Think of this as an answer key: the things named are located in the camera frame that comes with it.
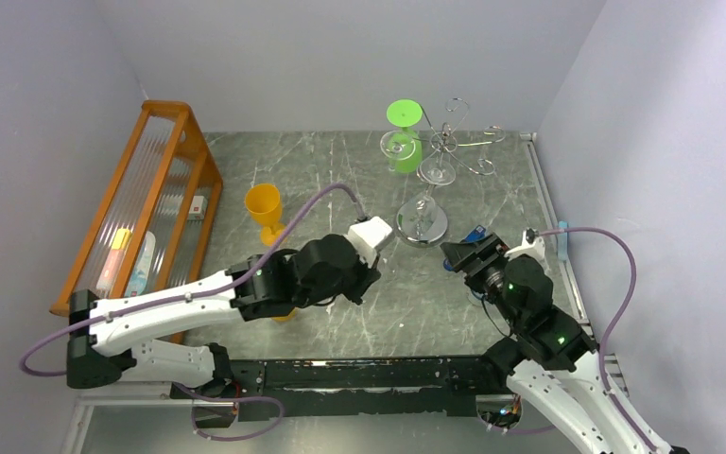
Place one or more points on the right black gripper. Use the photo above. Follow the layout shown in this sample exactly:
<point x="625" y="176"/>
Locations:
<point x="469" y="255"/>

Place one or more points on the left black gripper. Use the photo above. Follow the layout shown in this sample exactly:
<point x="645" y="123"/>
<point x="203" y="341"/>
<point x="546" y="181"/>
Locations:
<point x="368" y="277"/>

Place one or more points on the orange plastic goblet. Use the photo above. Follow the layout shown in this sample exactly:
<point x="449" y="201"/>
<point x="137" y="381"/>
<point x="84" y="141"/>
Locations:
<point x="289" y="316"/>
<point x="264" y="204"/>

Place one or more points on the clear wine glass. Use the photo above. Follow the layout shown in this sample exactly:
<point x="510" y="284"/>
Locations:
<point x="437" y="171"/>
<point x="397" y="145"/>

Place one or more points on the green plastic wine glass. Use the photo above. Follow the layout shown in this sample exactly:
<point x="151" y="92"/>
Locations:
<point x="403" y="115"/>

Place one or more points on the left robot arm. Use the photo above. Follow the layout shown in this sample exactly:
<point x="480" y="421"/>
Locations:
<point x="117" y="339"/>

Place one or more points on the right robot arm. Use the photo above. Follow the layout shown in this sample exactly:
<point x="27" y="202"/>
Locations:
<point x="550" y="361"/>

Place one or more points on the chrome wine glass rack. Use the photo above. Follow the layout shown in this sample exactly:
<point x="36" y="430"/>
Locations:
<point x="421" y="221"/>

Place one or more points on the orange wooden rack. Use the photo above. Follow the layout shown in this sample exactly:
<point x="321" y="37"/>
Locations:
<point x="161" y="202"/>

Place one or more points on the light blue pen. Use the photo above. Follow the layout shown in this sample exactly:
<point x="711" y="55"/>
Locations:
<point x="563" y="242"/>

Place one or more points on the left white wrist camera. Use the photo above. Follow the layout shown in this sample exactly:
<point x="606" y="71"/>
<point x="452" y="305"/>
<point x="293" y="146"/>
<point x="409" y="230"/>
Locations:
<point x="368" y="238"/>

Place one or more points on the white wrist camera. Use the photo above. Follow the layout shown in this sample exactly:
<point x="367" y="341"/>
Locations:
<point x="532" y="245"/>
<point x="368" y="238"/>

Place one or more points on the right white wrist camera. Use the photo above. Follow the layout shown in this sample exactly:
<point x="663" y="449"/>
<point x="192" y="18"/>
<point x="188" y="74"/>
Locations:
<point x="532" y="245"/>

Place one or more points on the black base frame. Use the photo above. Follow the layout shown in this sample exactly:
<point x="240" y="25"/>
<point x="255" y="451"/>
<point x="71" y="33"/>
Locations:
<point x="451" y="386"/>

